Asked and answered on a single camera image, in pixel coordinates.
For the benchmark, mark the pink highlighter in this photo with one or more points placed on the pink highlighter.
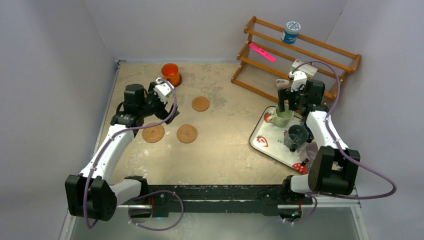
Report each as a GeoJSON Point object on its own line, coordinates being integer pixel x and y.
{"type": "Point", "coordinates": [262, 52]}

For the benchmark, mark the green white box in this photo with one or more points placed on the green white box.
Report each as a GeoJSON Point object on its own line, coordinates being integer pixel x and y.
{"type": "Point", "coordinates": [308, 69]}

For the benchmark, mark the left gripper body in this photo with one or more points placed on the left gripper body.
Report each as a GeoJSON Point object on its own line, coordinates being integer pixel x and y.
{"type": "Point", "coordinates": [154, 103]}

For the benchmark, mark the pink purple mug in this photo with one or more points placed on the pink purple mug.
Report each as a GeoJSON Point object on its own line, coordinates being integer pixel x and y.
{"type": "Point", "coordinates": [308, 154]}

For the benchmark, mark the blue white jar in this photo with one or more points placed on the blue white jar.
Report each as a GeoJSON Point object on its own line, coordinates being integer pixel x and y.
{"type": "Point", "coordinates": [291, 32]}

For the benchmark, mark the orange mug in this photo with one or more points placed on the orange mug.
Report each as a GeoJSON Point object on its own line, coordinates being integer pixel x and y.
{"type": "Point", "coordinates": [170, 72]}

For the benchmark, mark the strawberry print tray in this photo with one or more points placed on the strawberry print tray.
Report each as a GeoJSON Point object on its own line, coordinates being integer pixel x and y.
{"type": "Point", "coordinates": [269, 140]}

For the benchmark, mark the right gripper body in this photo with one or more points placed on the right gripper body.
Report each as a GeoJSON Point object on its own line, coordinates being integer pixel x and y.
{"type": "Point", "coordinates": [296, 97]}

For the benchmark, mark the dark brown wooden coaster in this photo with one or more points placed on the dark brown wooden coaster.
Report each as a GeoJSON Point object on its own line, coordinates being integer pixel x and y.
{"type": "Point", "coordinates": [176, 84]}

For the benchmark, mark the wooden tiered shelf rack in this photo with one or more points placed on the wooden tiered shelf rack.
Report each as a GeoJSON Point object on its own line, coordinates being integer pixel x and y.
{"type": "Point", "coordinates": [330, 61]}

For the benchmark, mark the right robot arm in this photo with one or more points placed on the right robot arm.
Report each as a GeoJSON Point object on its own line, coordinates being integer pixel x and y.
{"type": "Point", "coordinates": [334, 169]}

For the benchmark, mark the woven rattan coaster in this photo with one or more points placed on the woven rattan coaster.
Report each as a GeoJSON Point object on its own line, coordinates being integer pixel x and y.
{"type": "Point", "coordinates": [187, 133]}
{"type": "Point", "coordinates": [153, 134]}

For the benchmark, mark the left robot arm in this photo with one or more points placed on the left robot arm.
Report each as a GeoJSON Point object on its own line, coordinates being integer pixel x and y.
{"type": "Point", "coordinates": [89, 194]}

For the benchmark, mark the dark grey mug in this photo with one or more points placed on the dark grey mug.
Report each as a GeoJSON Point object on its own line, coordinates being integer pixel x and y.
{"type": "Point", "coordinates": [295, 136]}

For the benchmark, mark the black aluminium mounting rail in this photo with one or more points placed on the black aluminium mounting rail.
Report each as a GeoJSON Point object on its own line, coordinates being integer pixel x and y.
{"type": "Point", "coordinates": [226, 212]}

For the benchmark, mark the light green mug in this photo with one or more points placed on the light green mug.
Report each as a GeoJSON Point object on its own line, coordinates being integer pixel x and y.
{"type": "Point", "coordinates": [280, 118]}

